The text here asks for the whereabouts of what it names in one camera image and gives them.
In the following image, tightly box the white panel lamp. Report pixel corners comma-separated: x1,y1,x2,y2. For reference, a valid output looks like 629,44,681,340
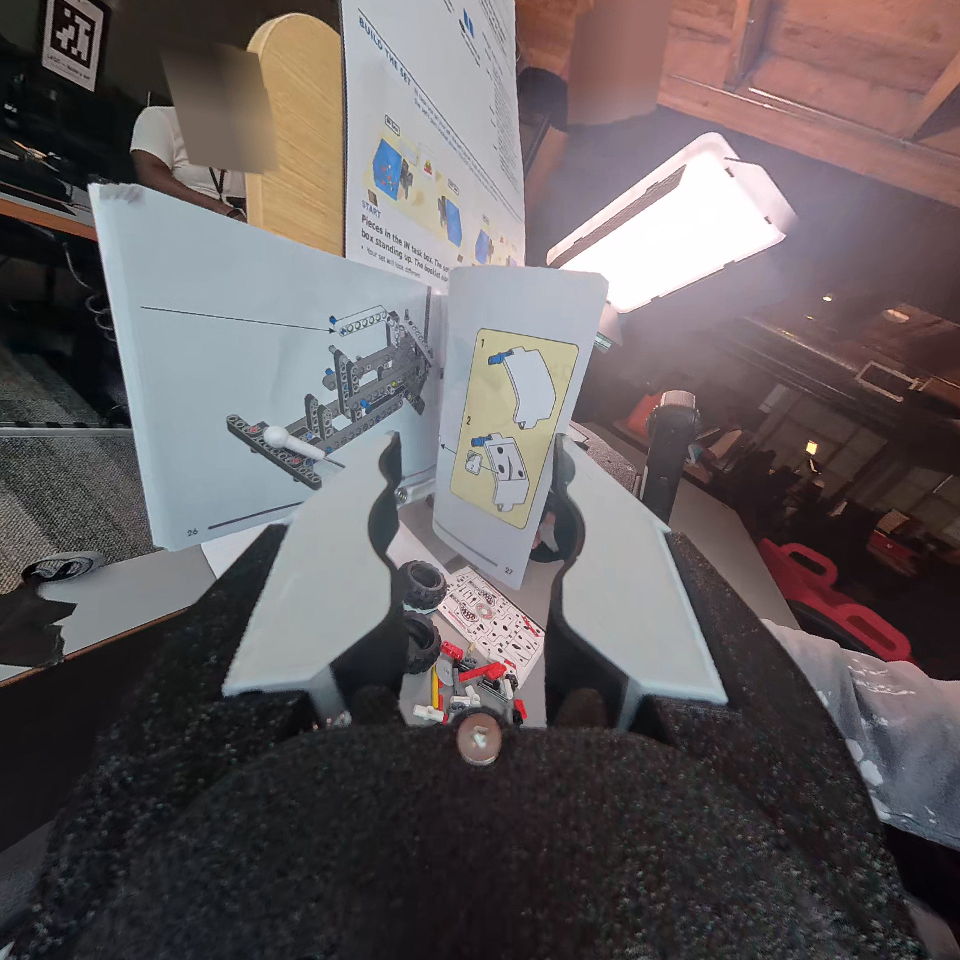
546,133,798,315

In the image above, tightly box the black white marker tag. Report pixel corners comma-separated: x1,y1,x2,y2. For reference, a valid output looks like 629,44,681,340
41,0,112,93

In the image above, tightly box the toy building instruction booklet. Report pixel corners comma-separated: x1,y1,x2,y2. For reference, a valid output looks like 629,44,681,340
88,183,610,590

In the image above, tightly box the person's right forearm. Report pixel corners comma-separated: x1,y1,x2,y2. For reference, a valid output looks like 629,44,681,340
765,618,960,830

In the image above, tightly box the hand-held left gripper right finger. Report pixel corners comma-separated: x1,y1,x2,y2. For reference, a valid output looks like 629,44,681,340
543,435,729,710

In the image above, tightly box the pile of red white pieces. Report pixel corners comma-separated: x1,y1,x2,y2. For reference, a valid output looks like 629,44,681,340
408,639,531,729

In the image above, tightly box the wooden edged work table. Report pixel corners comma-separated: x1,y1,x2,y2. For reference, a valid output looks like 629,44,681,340
0,187,100,243

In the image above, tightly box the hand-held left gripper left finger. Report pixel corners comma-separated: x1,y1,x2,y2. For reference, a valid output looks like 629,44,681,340
223,431,410,702

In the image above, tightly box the grey desk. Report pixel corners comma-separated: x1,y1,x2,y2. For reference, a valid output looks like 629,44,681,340
0,480,804,729

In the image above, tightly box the printed task instruction sheet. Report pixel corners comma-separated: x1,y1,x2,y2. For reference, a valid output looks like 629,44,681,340
339,0,526,282

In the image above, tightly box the white sticker sheet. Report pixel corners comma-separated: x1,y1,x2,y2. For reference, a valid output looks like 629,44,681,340
437,566,546,687

